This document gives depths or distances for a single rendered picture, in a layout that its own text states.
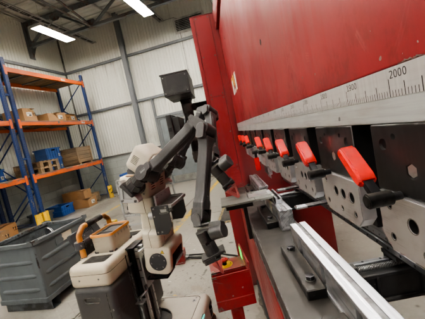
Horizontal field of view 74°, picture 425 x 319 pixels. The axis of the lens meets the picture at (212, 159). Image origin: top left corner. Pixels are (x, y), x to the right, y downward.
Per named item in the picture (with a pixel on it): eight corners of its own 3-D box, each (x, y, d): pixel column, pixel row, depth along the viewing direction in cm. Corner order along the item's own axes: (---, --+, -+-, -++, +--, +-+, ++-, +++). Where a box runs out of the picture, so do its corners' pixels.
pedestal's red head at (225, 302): (214, 287, 132) (205, 250, 131) (246, 278, 134) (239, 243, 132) (219, 313, 113) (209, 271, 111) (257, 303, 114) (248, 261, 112)
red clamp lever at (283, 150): (272, 138, 78) (283, 164, 71) (287, 136, 78) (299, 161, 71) (272, 143, 80) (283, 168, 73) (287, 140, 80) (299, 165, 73)
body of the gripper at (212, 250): (226, 253, 113) (219, 237, 112) (203, 265, 112) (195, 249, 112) (224, 247, 119) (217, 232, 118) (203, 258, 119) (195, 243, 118)
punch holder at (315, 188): (297, 187, 78) (287, 128, 77) (327, 181, 78) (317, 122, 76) (317, 200, 63) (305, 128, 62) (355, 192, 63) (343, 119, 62)
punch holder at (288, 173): (280, 176, 98) (271, 129, 97) (304, 171, 98) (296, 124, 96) (292, 183, 83) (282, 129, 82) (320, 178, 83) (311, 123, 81)
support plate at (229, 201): (221, 199, 159) (220, 198, 159) (266, 190, 159) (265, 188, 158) (221, 208, 141) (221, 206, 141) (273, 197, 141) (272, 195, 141)
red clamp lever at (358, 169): (334, 146, 39) (372, 204, 32) (364, 140, 38) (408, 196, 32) (332, 155, 40) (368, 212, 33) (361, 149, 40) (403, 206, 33)
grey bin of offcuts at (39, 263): (60, 273, 361) (45, 220, 355) (100, 269, 348) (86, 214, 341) (2, 315, 284) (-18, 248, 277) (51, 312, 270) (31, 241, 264)
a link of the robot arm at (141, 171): (205, 113, 133) (193, 106, 125) (220, 133, 127) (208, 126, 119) (147, 174, 146) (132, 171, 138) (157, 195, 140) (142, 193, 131)
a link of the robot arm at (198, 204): (208, 130, 131) (195, 122, 122) (218, 128, 128) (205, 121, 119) (202, 224, 123) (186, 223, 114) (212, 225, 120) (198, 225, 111)
